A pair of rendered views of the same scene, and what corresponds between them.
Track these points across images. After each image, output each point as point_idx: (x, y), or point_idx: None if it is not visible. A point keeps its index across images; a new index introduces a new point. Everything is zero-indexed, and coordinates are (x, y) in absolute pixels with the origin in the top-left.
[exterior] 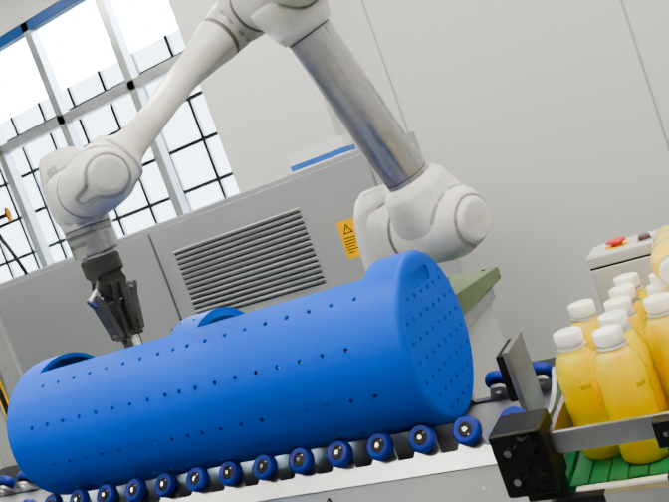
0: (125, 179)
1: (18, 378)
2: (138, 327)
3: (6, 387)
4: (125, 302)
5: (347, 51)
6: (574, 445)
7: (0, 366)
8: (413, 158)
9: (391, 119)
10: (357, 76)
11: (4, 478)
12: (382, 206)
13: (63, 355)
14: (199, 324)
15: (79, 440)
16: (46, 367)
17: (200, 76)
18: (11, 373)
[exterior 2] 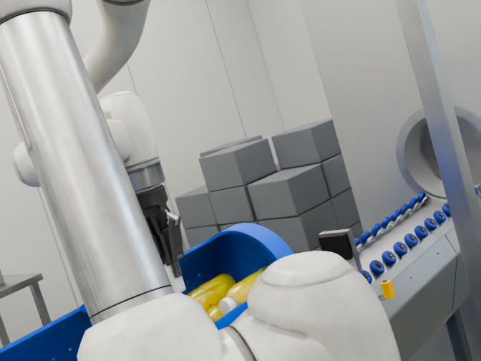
0: (18, 177)
1: (457, 176)
2: (170, 259)
3: (442, 181)
4: (159, 236)
5: (10, 87)
6: None
7: (439, 160)
8: (81, 296)
9: (55, 216)
10: (21, 133)
11: (370, 264)
12: (248, 308)
13: (230, 230)
14: (82, 305)
15: None
16: (215, 235)
17: (112, 39)
18: (450, 169)
